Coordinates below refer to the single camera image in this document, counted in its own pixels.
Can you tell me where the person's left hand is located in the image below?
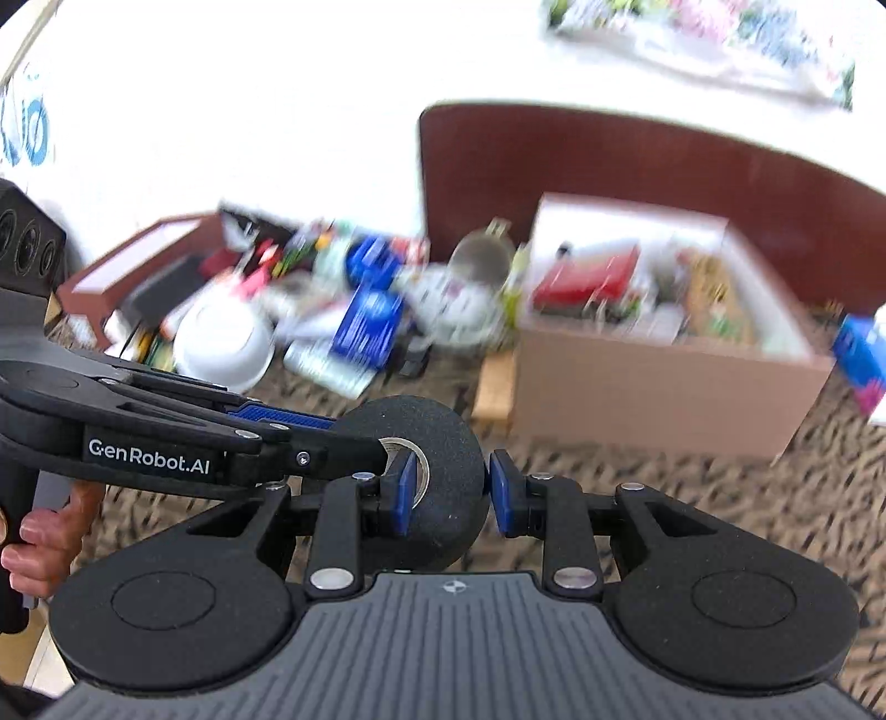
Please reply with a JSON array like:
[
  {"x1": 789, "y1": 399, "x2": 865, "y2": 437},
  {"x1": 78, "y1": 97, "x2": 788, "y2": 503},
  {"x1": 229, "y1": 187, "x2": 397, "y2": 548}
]
[{"x1": 2, "y1": 480, "x2": 105, "y2": 600}]

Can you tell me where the white plastic bowl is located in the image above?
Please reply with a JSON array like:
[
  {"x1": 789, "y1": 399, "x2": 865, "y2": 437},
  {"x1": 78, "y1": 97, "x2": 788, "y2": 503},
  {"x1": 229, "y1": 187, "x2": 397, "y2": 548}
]
[{"x1": 173, "y1": 296, "x2": 275, "y2": 393}]

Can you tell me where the maroon open box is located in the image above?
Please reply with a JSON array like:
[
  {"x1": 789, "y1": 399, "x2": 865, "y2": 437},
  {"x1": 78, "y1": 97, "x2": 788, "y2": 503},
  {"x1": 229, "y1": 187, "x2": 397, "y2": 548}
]
[{"x1": 57, "y1": 212, "x2": 224, "y2": 349}]

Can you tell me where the gold bar box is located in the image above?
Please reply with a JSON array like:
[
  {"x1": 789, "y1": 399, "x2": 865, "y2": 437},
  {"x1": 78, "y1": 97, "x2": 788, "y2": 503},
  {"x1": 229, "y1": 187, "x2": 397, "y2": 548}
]
[{"x1": 472, "y1": 351, "x2": 517, "y2": 424}]

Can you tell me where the blue small box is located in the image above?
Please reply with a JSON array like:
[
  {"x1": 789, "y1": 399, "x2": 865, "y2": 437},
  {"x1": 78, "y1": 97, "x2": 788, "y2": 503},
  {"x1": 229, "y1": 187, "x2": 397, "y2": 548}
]
[{"x1": 332, "y1": 286, "x2": 404, "y2": 369}]

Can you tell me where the clear measuring cup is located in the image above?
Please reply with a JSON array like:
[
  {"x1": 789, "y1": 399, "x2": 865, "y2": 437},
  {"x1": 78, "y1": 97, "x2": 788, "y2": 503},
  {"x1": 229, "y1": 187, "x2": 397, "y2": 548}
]
[{"x1": 447, "y1": 218, "x2": 515, "y2": 290}]

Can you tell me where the large black tape roll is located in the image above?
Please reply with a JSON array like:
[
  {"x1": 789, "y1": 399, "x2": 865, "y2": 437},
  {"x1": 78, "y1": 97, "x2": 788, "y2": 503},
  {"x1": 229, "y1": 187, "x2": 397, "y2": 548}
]
[{"x1": 333, "y1": 396, "x2": 490, "y2": 574}]

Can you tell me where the dark red chair back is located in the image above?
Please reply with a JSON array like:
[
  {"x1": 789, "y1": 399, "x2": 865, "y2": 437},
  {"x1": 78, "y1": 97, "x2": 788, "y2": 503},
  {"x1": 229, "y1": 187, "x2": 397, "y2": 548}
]
[{"x1": 418, "y1": 102, "x2": 884, "y2": 313}]

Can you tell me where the red gift box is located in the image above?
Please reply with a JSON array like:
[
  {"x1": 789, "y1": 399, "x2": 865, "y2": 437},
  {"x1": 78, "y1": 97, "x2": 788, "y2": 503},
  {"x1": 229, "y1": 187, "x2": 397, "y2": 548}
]
[{"x1": 530, "y1": 244, "x2": 640, "y2": 311}]

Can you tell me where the white floral cloth pouch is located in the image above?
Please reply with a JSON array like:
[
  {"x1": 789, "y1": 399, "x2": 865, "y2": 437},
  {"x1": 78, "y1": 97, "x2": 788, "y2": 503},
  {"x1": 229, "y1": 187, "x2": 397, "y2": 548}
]
[{"x1": 401, "y1": 264, "x2": 503, "y2": 349}]

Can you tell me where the pink cardboard box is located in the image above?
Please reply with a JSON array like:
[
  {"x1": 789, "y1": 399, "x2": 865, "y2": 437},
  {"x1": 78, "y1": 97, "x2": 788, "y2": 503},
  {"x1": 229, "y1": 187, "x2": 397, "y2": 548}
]
[{"x1": 511, "y1": 193, "x2": 833, "y2": 459}]

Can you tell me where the white tube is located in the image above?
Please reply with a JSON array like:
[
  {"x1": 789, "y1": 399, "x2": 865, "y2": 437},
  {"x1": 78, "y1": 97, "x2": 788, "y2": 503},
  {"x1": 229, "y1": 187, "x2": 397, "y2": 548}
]
[{"x1": 284, "y1": 341, "x2": 377, "y2": 400}]

